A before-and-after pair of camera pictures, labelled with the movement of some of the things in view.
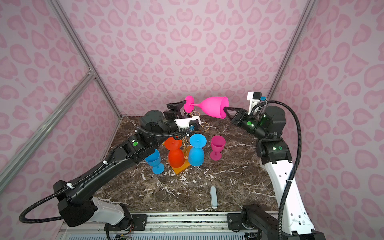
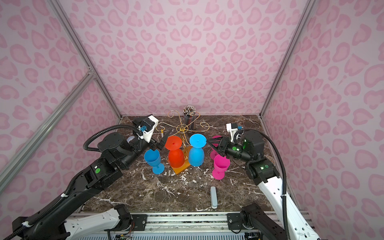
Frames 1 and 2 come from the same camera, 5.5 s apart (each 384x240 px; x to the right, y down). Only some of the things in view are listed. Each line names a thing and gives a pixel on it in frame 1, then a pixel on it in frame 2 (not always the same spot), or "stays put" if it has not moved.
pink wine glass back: x=214 y=106 to x=221 y=164
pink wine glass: x=218 y=143 stays put
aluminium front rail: x=180 y=222 stays put
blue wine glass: x=154 y=160 stays put
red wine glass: x=176 y=156 stays put
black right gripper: x=241 y=117 to x=224 y=147
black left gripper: x=175 y=114 to x=154 y=144
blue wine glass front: x=197 y=142 stays put
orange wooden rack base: x=186 y=163 stays put
